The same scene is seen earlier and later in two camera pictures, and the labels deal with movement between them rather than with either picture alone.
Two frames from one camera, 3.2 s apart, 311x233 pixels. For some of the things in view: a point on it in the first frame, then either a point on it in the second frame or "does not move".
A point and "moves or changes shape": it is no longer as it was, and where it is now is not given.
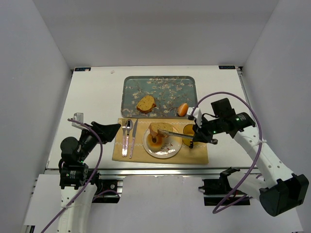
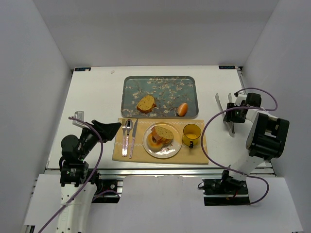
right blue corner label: [227, 67] does not move
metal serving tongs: [164, 133] moves or changes shape
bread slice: [154, 126] -> [164, 135]
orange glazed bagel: [154, 143] does not move
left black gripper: [98, 133] does not move
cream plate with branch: [170, 146] does not move
